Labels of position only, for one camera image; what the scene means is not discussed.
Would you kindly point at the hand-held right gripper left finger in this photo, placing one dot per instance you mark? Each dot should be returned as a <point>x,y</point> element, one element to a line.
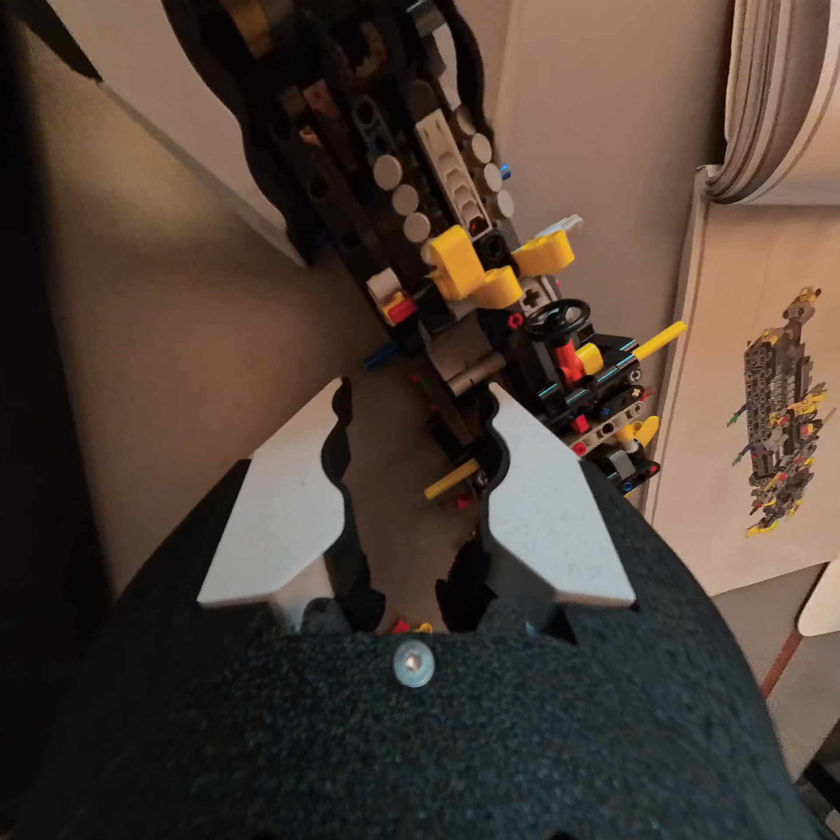
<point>275,525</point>

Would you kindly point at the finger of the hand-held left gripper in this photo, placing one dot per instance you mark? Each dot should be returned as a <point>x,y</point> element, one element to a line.
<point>151,79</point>
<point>500,65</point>

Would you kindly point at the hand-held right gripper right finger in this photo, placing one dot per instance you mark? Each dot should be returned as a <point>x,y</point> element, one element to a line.
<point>551,525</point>

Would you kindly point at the black yellow lego car chassis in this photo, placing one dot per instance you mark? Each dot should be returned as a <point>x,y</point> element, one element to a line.
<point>420,275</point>

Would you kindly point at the open instruction booklet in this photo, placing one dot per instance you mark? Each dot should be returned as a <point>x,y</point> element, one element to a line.
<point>722,394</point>

